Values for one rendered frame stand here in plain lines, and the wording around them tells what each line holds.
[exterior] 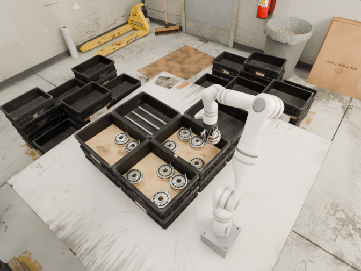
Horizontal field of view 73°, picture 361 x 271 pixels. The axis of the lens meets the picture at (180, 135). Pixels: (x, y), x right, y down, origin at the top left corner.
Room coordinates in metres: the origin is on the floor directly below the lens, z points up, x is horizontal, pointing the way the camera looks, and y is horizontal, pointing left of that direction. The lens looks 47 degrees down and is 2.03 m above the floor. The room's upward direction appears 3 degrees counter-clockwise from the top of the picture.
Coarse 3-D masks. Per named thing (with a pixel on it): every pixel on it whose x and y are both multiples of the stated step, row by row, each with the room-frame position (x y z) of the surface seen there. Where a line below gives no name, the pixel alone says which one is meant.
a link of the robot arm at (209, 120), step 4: (200, 112) 0.97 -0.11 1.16; (196, 116) 0.94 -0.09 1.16; (200, 116) 0.94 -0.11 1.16; (204, 116) 0.92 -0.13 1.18; (216, 116) 0.91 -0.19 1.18; (204, 120) 0.91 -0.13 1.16; (208, 120) 0.89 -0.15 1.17; (212, 120) 0.89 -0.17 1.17; (216, 120) 0.91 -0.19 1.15; (208, 124) 0.89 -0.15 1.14
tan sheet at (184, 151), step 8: (176, 136) 1.11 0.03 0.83; (184, 144) 1.03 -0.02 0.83; (208, 144) 1.02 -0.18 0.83; (176, 152) 0.97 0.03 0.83; (184, 152) 0.97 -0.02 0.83; (192, 152) 0.96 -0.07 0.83; (200, 152) 0.96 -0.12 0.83; (208, 152) 0.96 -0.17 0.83; (216, 152) 0.95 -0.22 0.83; (208, 160) 0.89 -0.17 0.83
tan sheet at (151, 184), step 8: (144, 160) 0.92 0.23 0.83; (152, 160) 0.92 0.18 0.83; (160, 160) 0.91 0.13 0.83; (136, 168) 0.86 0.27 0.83; (144, 168) 0.86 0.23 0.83; (152, 168) 0.85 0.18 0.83; (144, 176) 0.80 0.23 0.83; (152, 176) 0.80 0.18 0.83; (144, 184) 0.75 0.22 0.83; (152, 184) 0.74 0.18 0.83; (160, 184) 0.74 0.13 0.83; (168, 184) 0.74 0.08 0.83; (144, 192) 0.69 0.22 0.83; (152, 192) 0.69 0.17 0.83; (176, 192) 0.68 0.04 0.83; (160, 200) 0.64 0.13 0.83
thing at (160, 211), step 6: (144, 144) 0.96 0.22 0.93; (156, 144) 0.96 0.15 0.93; (138, 150) 0.92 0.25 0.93; (162, 150) 0.92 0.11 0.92; (174, 156) 0.86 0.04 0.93; (120, 162) 0.84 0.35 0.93; (180, 162) 0.82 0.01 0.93; (114, 168) 0.80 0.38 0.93; (192, 168) 0.77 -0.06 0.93; (120, 174) 0.75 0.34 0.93; (198, 174) 0.73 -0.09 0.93; (126, 180) 0.72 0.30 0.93; (192, 180) 0.70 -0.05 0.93; (132, 186) 0.68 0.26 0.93; (186, 186) 0.66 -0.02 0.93; (138, 192) 0.64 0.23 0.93; (180, 192) 0.63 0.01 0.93; (144, 198) 0.60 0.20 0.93; (150, 204) 0.57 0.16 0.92; (168, 204) 0.56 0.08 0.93; (156, 210) 0.54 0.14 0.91; (162, 210) 0.53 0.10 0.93
